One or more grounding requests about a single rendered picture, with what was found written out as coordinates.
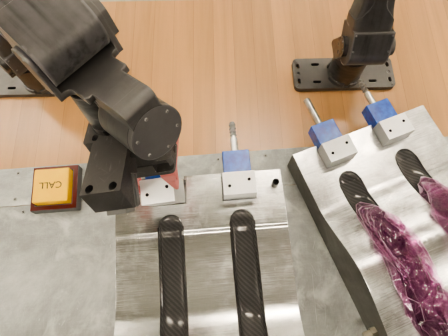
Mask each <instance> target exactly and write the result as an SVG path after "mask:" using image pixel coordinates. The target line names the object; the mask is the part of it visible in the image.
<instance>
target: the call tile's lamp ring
mask: <svg viewBox="0 0 448 336"><path fill-rule="evenodd" d="M66 167H69V168H70V169H74V177H73V201H72V204H67V205H50V206H41V207H35V204H33V203H32V197H33V186H32V194H31V208H30V211H41V210H50V209H67V208H76V205H77V179H78V165H69V166H60V167H42V168H34V172H33V183H34V174H35V170H39V169H56V168H66Z"/></svg>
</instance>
